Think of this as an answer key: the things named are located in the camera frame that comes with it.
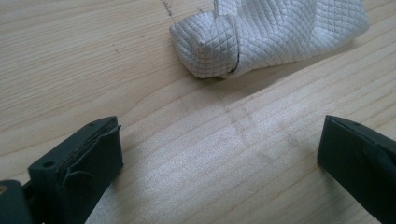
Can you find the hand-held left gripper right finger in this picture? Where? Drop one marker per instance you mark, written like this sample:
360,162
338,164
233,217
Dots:
361,161

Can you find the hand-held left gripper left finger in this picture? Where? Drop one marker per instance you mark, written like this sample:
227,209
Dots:
77,161

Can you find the white quilted cloth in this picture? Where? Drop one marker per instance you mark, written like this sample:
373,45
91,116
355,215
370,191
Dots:
264,34

